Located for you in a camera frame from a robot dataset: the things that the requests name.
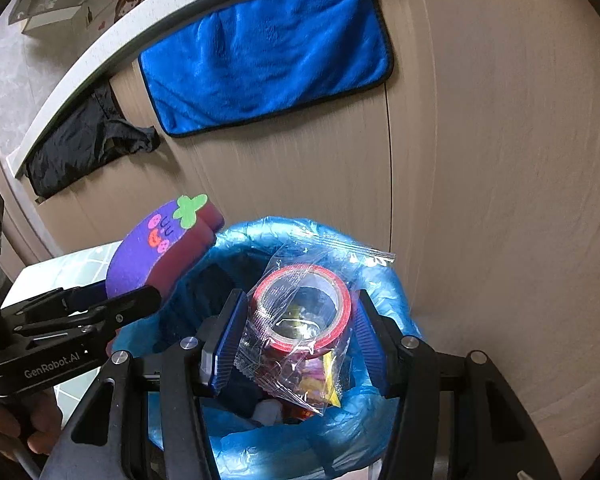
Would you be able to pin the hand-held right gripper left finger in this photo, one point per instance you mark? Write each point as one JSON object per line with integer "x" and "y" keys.
{"x": 230, "y": 342}

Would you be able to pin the person's left hand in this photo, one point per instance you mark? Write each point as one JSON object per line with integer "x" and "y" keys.
{"x": 45, "y": 420}

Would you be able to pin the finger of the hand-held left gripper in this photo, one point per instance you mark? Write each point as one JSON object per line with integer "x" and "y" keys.
{"x": 125, "y": 307}
{"x": 55, "y": 302}

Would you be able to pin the bin with blue bag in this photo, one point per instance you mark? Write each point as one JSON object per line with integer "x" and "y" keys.
{"x": 380, "y": 280}

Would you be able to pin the blue towel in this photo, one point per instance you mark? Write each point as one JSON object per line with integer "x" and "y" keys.
{"x": 270, "y": 55}

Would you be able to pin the clear plastic bag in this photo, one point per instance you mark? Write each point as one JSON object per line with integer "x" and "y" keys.
{"x": 300, "y": 375}

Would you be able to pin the cartoon wall sticker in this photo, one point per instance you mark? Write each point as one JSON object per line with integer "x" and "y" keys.
{"x": 129, "y": 4}

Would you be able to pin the black cloth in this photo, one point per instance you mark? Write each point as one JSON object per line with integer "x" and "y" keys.
{"x": 80, "y": 145}

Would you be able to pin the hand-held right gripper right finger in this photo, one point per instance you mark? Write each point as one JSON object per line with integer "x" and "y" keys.
{"x": 372, "y": 347}

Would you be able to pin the purple eggplant sponge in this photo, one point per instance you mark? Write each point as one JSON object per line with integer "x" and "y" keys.
{"x": 145, "y": 255}

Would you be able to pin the red tape roll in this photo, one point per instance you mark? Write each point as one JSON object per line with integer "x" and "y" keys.
{"x": 340, "y": 310}

